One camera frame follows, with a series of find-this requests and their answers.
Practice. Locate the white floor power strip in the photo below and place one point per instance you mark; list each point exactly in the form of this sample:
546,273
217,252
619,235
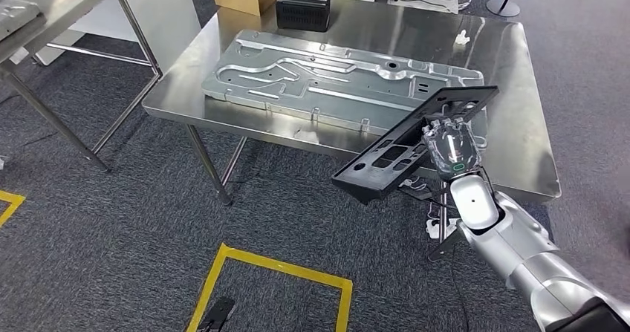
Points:
435,229

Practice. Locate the white panel board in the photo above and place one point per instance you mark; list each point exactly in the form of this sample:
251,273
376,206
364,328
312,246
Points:
162,10

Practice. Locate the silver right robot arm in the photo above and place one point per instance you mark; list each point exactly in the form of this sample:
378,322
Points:
517,251

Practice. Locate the grey metal part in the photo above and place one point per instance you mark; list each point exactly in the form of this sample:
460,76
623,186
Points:
17,17

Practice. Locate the stainless steel workbench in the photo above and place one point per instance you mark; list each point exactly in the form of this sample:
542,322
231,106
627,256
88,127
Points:
517,123

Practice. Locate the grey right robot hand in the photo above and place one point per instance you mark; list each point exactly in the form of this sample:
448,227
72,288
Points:
450,147

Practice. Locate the black ribbed box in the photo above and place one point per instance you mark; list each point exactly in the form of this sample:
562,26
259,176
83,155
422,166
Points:
302,12

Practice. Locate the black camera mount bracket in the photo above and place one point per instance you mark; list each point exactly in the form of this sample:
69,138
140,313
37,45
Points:
428,194

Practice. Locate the small white object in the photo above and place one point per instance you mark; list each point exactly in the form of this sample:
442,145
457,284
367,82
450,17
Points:
461,38

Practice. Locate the black plastic frame part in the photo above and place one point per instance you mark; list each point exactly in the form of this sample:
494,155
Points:
379,184

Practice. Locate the stamped grey metal panel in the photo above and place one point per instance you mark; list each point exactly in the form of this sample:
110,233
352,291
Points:
344,81

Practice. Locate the black robot foot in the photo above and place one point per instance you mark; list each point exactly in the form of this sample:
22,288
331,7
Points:
216,315

